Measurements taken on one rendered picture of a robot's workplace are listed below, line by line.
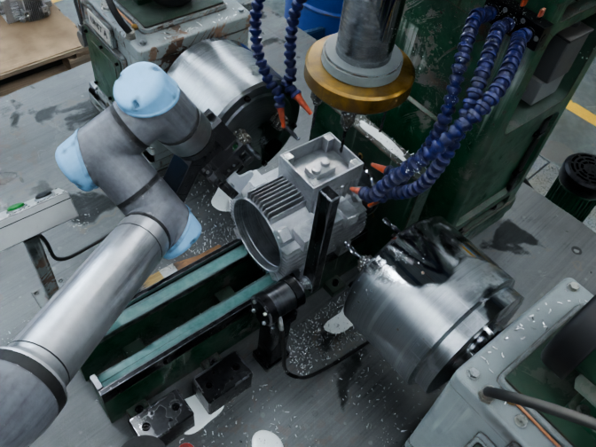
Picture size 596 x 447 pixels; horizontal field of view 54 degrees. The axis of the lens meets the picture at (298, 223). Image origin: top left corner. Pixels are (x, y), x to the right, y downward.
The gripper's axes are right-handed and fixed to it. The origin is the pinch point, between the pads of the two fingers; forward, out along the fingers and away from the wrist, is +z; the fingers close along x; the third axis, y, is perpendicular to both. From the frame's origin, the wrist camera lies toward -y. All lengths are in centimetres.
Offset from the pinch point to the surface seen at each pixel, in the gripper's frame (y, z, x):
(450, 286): 14.9, 0.0, -39.5
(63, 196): -21.7, -11.9, 16.5
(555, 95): 59, 21, -23
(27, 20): -20, 97, 217
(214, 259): -12.3, 12.8, 0.0
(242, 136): 9.2, 6.4, 12.4
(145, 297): -25.6, 4.7, -0.2
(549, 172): 86, 126, -9
